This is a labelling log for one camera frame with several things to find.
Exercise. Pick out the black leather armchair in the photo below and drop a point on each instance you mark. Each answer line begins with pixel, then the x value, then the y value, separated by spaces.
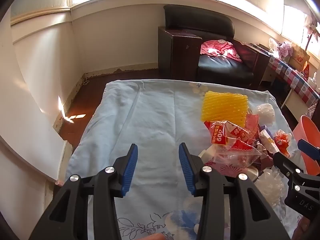
pixel 195 22

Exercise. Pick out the pink plastic basin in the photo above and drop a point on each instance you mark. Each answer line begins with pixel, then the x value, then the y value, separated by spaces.
pixel 308 132

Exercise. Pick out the red and white snack wrapper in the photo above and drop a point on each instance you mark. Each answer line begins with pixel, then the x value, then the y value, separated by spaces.
pixel 226 132

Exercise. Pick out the white foam fruit net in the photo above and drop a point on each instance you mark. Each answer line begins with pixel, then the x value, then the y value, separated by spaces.
pixel 266 112

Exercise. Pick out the clear plastic bag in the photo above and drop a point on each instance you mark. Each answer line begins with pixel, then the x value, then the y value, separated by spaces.
pixel 235 156
pixel 273 45

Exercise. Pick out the red checkered fabric bundle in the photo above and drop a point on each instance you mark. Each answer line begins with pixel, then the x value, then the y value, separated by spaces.
pixel 285 49

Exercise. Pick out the light blue floral blanket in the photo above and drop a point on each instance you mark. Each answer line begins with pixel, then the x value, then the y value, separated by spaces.
pixel 150 120

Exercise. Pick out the red packet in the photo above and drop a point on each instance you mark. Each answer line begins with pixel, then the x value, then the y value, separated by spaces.
pixel 306 70

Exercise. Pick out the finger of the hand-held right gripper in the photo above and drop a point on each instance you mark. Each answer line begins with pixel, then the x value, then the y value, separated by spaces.
pixel 285 163
pixel 307 148

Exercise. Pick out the red paper carton piece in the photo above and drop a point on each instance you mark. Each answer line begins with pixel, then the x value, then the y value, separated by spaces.
pixel 253 125

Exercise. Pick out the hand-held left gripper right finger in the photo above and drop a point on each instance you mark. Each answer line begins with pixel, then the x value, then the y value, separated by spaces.
pixel 185 170

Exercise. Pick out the checkered tablecloth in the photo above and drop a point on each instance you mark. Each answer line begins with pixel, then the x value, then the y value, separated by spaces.
pixel 297 82

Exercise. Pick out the red patterned cloth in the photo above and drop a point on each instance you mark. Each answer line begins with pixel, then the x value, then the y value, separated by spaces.
pixel 220 50

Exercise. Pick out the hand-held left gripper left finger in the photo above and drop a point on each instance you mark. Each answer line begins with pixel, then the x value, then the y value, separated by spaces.
pixel 130 170

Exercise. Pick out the white side table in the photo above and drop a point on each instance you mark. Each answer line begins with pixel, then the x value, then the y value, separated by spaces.
pixel 272 77

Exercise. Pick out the clear plastic bag on table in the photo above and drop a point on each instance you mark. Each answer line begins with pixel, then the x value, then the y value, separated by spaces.
pixel 273 45

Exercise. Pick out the yellow foam fruit net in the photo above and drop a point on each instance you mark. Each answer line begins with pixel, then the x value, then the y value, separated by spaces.
pixel 223 107

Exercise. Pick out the crinkled clear plastic wrap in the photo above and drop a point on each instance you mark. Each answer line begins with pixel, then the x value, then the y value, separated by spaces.
pixel 271 188

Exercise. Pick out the pink patterned bowl lid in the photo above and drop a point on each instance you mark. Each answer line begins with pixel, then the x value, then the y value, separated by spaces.
pixel 233 172

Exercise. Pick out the white packet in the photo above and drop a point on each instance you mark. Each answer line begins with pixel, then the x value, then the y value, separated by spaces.
pixel 267 142

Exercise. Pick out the orange snack wrapper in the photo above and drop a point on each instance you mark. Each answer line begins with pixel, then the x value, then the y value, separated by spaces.
pixel 283 141

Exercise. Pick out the cloth-covered floor stand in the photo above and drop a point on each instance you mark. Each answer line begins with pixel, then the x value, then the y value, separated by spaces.
pixel 310 27

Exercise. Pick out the brown cardboard box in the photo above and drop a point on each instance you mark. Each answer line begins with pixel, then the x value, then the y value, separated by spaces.
pixel 298 58

